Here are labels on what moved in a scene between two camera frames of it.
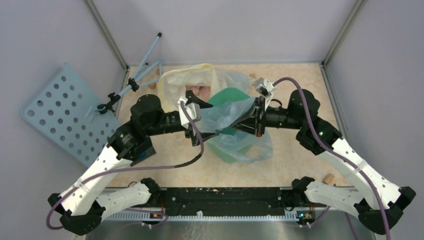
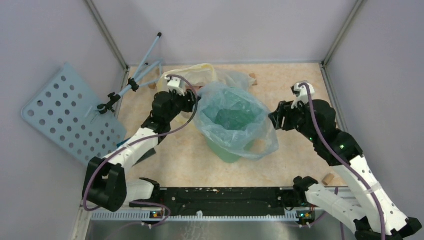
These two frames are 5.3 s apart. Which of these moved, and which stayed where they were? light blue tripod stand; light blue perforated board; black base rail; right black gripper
Moved: right black gripper
Stayed: light blue tripod stand; light blue perforated board; black base rail
